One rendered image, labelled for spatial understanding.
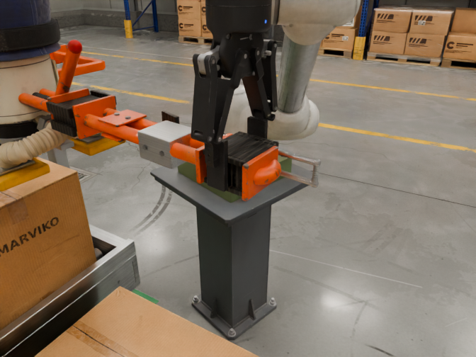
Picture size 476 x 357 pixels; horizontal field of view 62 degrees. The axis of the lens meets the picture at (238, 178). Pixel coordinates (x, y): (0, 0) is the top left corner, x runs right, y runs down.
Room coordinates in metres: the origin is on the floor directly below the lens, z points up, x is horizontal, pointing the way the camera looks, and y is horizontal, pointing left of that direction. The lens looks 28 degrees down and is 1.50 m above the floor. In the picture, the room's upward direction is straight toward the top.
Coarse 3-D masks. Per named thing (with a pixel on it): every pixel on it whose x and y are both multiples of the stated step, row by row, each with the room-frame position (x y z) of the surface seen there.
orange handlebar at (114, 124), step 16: (80, 64) 1.02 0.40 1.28; (96, 64) 1.04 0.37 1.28; (32, 96) 0.75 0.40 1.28; (48, 112) 0.71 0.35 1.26; (112, 112) 0.66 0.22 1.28; (128, 112) 0.65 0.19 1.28; (96, 128) 0.62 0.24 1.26; (112, 128) 0.59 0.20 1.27; (128, 128) 0.58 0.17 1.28; (176, 144) 0.52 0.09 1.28; (192, 144) 0.54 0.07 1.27; (192, 160) 0.49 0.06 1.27; (272, 160) 0.47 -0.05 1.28; (256, 176) 0.43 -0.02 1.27; (272, 176) 0.44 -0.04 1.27
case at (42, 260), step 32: (0, 192) 0.95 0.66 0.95; (32, 192) 0.95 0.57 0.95; (64, 192) 1.03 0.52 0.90; (0, 224) 0.86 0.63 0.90; (32, 224) 0.93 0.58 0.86; (64, 224) 1.01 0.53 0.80; (0, 256) 0.84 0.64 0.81; (32, 256) 0.90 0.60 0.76; (64, 256) 0.99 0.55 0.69; (0, 288) 0.81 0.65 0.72; (32, 288) 0.88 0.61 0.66; (0, 320) 0.79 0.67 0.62
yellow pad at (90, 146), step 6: (72, 138) 0.83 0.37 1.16; (78, 138) 0.82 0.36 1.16; (84, 138) 0.82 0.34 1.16; (90, 138) 0.82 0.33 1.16; (96, 138) 0.82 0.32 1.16; (102, 138) 0.83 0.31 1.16; (78, 144) 0.80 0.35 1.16; (84, 144) 0.79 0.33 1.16; (90, 144) 0.79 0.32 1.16; (96, 144) 0.79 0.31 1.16; (102, 144) 0.80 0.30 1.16; (108, 144) 0.81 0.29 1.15; (114, 144) 0.82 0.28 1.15; (78, 150) 0.80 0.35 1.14; (84, 150) 0.78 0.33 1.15; (90, 150) 0.78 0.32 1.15; (96, 150) 0.79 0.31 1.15; (102, 150) 0.80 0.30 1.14
